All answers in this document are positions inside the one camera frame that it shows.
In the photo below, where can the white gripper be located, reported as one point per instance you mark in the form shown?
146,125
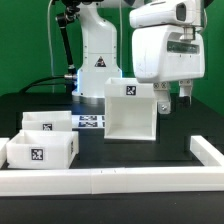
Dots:
160,55

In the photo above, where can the white drawer cabinet box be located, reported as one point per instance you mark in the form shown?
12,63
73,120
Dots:
130,110

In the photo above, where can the white drawer tray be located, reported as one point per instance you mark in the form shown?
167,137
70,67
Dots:
47,120
31,149

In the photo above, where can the white front drawer tray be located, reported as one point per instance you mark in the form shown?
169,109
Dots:
31,149

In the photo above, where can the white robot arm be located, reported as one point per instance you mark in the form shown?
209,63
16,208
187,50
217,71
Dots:
93,40

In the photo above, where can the marker sheet on table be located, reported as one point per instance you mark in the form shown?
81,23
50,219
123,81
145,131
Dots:
88,121

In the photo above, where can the white right fence rail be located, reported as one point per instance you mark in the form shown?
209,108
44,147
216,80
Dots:
205,152

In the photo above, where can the white fence rail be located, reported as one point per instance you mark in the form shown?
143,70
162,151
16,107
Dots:
115,180
205,152
3,153

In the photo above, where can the white front fence rail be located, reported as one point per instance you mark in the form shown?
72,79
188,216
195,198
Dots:
115,180

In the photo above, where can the white left fence rail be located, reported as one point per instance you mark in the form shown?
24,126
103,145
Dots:
3,153

